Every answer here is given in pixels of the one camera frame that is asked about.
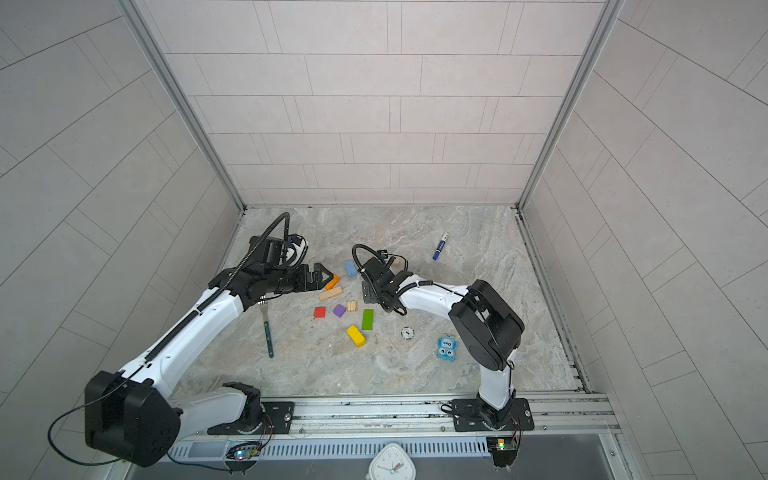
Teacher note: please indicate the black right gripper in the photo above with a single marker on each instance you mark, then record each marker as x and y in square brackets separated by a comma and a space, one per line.
[368, 288]

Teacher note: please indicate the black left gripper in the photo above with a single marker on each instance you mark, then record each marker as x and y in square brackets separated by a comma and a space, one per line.
[316, 277]

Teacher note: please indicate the orange wood block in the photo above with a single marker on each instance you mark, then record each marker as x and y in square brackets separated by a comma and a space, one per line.
[333, 283]

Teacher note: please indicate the green wood block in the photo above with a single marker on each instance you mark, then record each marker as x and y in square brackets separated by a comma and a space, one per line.
[367, 320]

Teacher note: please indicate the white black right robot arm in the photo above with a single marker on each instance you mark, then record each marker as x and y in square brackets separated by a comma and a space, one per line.
[489, 329]

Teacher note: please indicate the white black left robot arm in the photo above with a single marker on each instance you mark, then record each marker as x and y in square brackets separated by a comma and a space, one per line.
[154, 374]

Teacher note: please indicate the light blue wood block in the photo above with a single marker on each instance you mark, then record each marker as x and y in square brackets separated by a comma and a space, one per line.
[351, 268]

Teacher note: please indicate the yellow wood block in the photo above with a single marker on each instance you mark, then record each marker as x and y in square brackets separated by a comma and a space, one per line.
[356, 336]

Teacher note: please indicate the purple wood cube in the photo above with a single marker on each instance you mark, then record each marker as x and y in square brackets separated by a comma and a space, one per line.
[339, 310]

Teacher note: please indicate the small round black white disc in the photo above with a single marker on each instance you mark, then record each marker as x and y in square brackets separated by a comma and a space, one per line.
[407, 333]

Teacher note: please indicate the blue white marker pen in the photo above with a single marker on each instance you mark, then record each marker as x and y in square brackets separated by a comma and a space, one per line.
[440, 246]

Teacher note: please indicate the blue robot toy figure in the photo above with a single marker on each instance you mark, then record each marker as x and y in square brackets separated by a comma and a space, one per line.
[446, 348]

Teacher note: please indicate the white kitchen timer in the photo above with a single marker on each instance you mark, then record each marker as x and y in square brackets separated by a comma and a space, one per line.
[391, 463]

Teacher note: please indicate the left circuit board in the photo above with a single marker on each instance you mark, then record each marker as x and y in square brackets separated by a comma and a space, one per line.
[244, 452]

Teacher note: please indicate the circuit board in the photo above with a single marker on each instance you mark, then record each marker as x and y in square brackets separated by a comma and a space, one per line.
[244, 452]
[503, 450]

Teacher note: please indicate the right circuit board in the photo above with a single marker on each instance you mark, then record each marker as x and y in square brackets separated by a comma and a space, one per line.
[503, 450]

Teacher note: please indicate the green handled fork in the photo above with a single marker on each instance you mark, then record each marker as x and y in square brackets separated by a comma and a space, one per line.
[263, 306]

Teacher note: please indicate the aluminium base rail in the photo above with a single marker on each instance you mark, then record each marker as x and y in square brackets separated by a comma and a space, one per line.
[387, 416]

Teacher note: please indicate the aluminium corner post left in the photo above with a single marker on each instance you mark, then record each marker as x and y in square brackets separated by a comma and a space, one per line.
[139, 28]

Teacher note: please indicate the aluminium corner post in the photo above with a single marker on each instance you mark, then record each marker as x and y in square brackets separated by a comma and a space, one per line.
[606, 20]
[139, 28]

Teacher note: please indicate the aluminium corner post right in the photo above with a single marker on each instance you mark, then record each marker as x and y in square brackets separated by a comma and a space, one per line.
[606, 20]

